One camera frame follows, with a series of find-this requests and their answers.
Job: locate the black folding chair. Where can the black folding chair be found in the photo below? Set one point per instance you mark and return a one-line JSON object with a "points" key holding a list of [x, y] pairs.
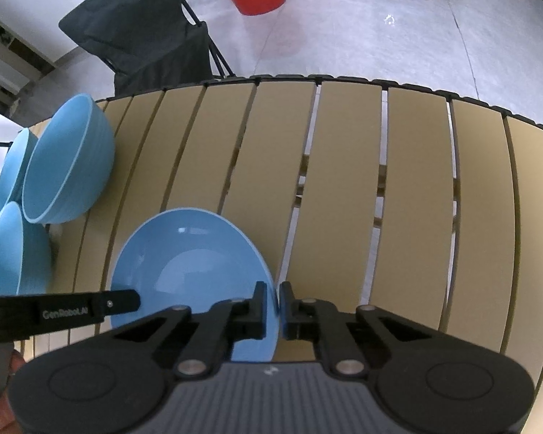
{"points": [[135, 31]]}

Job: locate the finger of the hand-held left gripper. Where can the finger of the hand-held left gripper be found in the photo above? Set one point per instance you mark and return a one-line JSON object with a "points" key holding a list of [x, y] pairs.
{"points": [[117, 302]]}

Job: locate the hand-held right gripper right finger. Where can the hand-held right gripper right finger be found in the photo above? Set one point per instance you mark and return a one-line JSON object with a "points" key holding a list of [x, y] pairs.
{"points": [[286, 312]]}

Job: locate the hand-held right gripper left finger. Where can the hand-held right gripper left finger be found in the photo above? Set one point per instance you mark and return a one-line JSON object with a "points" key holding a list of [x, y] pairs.
{"points": [[258, 312]]}

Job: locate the blue plate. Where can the blue plate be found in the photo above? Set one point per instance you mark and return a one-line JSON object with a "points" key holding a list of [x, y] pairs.
{"points": [[190, 262]]}

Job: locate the blue bowl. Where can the blue bowl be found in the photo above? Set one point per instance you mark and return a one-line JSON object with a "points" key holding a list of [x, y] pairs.
{"points": [[18, 253], [72, 153], [11, 172]]}

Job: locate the person's left hand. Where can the person's left hand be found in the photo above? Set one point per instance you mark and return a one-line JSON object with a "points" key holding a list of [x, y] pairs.
{"points": [[2, 411]]}

